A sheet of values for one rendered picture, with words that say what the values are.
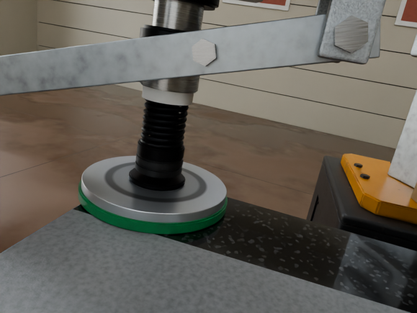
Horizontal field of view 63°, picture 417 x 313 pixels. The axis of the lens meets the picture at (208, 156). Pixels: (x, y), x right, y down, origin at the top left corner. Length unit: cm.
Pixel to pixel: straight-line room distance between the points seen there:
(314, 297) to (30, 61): 44
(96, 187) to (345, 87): 597
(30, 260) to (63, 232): 6
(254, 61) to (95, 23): 766
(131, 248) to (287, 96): 605
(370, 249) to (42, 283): 41
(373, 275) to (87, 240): 34
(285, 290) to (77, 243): 23
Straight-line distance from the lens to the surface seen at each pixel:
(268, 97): 643
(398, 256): 55
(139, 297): 34
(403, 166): 122
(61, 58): 48
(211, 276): 38
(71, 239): 42
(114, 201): 44
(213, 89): 669
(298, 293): 40
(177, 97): 45
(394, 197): 104
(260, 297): 37
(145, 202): 45
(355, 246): 53
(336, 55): 38
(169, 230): 43
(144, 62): 43
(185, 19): 45
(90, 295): 35
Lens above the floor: 108
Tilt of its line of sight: 17 degrees down
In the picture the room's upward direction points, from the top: 10 degrees clockwise
